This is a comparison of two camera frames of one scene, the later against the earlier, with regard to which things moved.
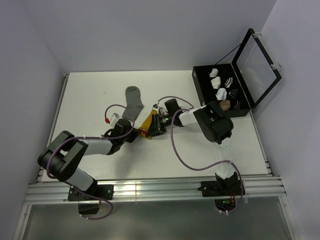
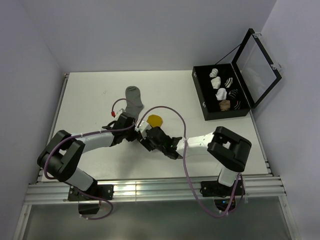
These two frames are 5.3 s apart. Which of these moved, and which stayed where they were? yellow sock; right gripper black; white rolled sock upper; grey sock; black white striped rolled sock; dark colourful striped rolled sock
Moved: yellow sock; right gripper black
Stayed: black white striped rolled sock; grey sock; dark colourful striped rolled sock; white rolled sock upper
